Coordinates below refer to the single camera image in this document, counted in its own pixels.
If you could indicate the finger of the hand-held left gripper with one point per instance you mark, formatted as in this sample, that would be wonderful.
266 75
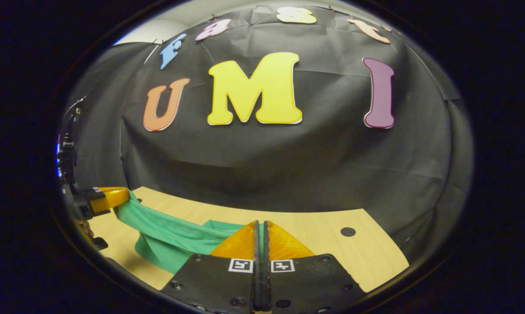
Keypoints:
111 198
100 243

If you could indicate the black backdrop cloth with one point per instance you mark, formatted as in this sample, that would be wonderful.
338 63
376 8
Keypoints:
288 165

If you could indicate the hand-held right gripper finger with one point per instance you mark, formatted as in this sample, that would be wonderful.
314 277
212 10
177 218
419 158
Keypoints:
257 244
266 244

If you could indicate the green T-shirt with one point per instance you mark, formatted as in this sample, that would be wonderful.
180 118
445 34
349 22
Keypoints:
166 235

